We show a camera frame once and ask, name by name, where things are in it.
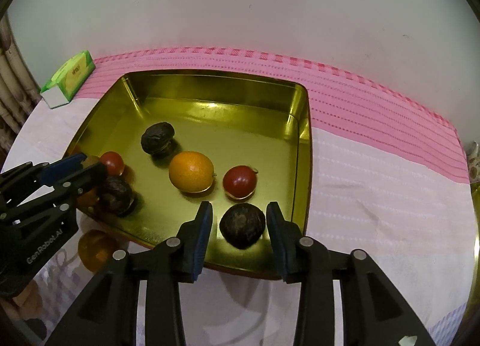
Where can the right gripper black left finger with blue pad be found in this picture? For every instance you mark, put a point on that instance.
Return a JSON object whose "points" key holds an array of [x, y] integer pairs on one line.
{"points": [[105, 312]]}

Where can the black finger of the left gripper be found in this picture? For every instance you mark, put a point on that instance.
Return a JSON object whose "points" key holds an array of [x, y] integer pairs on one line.
{"points": [[67, 184]]}

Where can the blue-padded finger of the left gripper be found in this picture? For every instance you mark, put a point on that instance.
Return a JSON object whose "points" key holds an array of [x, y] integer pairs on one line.
{"points": [[27, 178]]}

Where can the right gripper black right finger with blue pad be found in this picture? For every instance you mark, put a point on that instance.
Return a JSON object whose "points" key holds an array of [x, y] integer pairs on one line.
{"points": [[374, 310]]}

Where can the small red cherry tomato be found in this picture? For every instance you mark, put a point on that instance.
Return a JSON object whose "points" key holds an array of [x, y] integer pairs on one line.
{"points": [[113, 162]]}

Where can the dark wrinkled fruit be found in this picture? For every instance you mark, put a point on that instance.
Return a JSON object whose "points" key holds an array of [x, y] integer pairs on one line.
{"points": [[242, 225], [115, 197], [158, 139]]}

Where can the orange mandarin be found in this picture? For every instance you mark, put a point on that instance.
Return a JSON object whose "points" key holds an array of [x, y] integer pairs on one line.
{"points": [[191, 172], [95, 248], [90, 198]]}

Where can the red tomato with stem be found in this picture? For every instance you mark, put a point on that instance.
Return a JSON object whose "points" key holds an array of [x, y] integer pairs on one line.
{"points": [[240, 181]]}

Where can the red toffee tin box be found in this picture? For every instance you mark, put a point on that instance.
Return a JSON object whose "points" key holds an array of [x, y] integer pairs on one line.
{"points": [[233, 119]]}

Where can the green white small carton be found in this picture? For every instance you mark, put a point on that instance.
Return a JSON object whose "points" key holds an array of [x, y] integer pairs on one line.
{"points": [[63, 85]]}

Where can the pink purple checked tablecloth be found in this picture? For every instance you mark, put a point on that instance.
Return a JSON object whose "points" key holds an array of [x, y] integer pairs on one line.
{"points": [[387, 172]]}

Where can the bamboo chair frame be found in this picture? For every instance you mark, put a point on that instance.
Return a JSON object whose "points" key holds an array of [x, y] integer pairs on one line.
{"points": [[19, 92]]}

